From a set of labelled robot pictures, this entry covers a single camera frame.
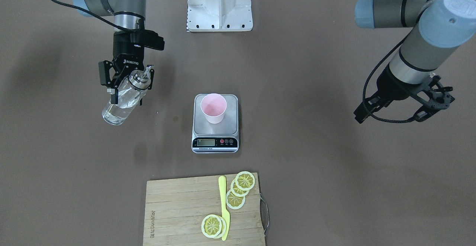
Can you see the bamboo cutting board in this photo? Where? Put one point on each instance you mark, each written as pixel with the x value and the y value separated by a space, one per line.
pixel 175 208

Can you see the digital kitchen scale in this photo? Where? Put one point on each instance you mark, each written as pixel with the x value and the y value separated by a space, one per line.
pixel 222 137

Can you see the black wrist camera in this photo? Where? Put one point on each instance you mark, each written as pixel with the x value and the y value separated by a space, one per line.
pixel 147 38
pixel 432 95

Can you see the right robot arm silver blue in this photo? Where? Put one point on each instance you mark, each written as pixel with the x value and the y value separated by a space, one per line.
pixel 128 15

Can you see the lemon slice behind front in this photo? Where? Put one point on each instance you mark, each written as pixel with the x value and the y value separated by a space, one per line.
pixel 223 228

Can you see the glass sauce bottle metal spout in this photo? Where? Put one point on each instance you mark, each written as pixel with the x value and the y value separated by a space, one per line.
pixel 129 95

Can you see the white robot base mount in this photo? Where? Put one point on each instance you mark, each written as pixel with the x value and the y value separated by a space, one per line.
pixel 219 15

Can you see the lemon slice middle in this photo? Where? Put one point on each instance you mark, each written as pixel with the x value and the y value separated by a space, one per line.
pixel 236 191

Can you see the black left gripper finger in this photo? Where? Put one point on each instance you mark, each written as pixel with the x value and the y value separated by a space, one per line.
pixel 367 107

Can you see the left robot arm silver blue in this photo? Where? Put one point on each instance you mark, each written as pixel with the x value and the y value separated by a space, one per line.
pixel 438 28

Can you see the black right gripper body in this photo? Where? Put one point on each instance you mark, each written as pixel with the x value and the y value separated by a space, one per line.
pixel 125 49

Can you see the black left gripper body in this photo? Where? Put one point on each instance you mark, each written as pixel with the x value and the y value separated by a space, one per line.
pixel 391 87

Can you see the pink plastic cup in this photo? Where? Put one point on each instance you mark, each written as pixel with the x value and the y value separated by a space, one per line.
pixel 213 107

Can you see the yellow plastic knife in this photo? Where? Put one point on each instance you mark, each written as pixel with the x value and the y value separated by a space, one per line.
pixel 224 211

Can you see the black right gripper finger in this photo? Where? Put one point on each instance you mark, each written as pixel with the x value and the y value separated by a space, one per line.
pixel 148 77
pixel 108 78

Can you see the lemon slice lower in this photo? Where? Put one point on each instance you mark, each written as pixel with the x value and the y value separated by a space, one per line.
pixel 234 202

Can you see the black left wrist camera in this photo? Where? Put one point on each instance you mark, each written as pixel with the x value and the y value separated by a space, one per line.
pixel 432 95

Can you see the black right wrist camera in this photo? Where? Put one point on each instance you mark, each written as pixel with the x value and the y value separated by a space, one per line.
pixel 147 38

